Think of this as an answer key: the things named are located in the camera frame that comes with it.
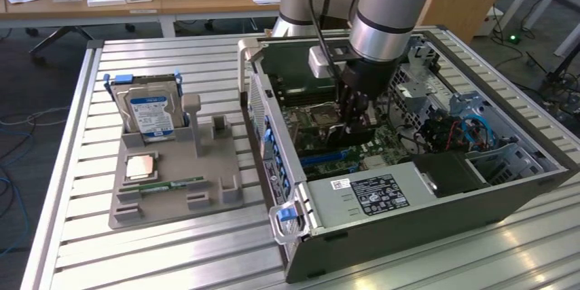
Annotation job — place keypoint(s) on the hard disk with blue label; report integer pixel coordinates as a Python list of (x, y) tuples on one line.
[(149, 113)]

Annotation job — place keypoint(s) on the green RAM stick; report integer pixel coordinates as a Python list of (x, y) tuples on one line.
[(165, 185)]

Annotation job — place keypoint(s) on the black graphics card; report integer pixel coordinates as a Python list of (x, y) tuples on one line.
[(348, 140)]

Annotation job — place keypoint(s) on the green motherboard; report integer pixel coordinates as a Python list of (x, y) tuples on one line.
[(385, 147)]

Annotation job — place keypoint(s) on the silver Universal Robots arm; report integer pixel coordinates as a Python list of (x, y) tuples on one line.
[(389, 15)]

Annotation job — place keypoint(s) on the metal drive cage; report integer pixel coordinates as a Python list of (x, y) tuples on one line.
[(419, 93)]

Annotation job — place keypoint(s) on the device with green light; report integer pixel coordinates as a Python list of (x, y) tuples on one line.
[(513, 38)]

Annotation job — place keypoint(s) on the CPU socket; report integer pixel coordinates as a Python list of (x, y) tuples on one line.
[(323, 117)]

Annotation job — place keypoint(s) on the copper-topped CPU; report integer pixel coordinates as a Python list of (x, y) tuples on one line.
[(140, 167)]

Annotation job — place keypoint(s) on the office chair base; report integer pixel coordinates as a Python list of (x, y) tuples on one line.
[(59, 36)]

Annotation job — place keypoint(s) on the blue case latch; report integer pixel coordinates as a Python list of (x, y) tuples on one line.
[(285, 218)]

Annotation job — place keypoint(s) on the grey parts rack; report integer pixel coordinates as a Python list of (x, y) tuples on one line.
[(181, 208)]

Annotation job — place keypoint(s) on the white box with red button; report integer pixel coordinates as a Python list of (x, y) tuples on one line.
[(491, 21)]

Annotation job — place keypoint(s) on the blue expansion slot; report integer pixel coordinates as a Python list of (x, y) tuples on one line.
[(319, 159)]

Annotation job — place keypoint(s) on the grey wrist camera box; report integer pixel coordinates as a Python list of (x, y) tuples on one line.
[(321, 64)]

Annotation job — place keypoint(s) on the grey power supply unit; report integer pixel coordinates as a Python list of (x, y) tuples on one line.
[(385, 198)]

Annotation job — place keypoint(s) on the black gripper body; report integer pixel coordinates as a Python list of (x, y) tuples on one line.
[(369, 76)]

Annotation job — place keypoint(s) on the open grey PC case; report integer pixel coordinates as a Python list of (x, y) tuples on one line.
[(408, 235)]

